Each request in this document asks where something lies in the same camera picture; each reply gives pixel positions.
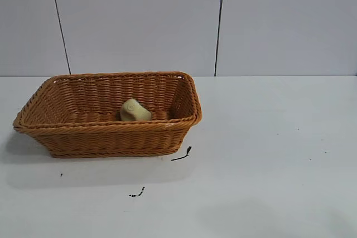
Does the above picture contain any brown woven wicker basket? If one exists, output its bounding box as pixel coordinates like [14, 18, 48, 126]
[12, 71, 203, 158]

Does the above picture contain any pale yellow-green apple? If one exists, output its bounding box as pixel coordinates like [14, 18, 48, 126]
[120, 98, 153, 122]

